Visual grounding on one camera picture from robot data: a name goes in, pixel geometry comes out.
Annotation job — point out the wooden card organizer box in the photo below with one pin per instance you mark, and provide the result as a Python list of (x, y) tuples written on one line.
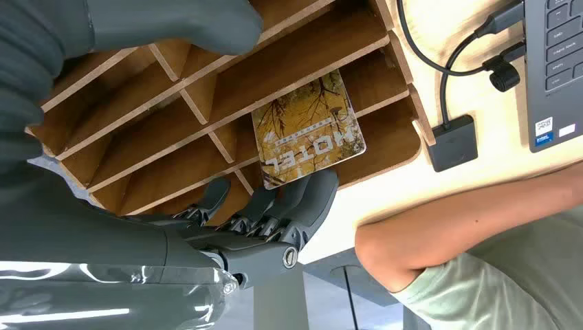
[(296, 50)]

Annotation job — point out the pole stand with round base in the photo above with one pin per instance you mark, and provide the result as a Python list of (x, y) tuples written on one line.
[(350, 296)]

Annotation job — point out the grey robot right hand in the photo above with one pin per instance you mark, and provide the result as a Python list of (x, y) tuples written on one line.
[(91, 237)]

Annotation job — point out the black adapter box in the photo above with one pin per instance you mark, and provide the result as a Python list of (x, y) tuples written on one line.
[(453, 145)]

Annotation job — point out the grey table leg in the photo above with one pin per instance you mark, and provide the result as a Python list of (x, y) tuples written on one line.
[(280, 305)]

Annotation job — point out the grey laptop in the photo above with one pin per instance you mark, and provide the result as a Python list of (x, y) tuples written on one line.
[(558, 68)]

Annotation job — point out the person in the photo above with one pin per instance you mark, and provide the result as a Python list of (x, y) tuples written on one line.
[(501, 282)]

